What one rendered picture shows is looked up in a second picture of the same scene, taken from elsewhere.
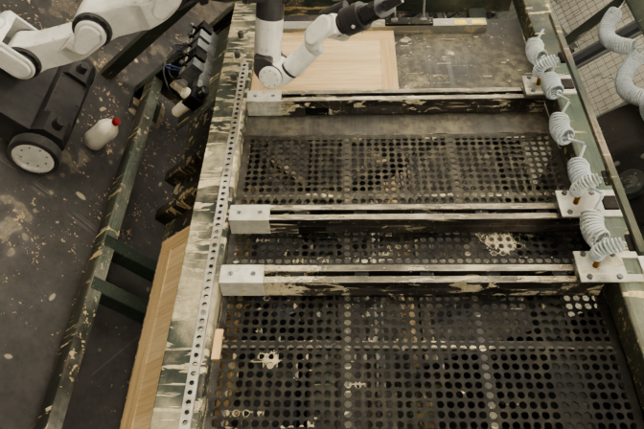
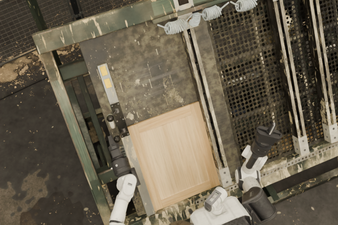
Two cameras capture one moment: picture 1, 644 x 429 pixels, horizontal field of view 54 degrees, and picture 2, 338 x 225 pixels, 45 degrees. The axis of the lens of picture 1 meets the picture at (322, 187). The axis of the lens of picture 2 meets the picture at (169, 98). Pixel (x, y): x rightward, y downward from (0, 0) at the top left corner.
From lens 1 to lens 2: 2.66 m
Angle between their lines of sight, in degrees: 54
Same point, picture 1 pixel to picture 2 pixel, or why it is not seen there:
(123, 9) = not seen: outside the picture
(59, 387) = (321, 181)
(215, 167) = (276, 175)
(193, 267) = (330, 154)
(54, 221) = not seen: outside the picture
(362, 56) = (160, 137)
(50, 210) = not seen: outside the picture
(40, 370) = (305, 194)
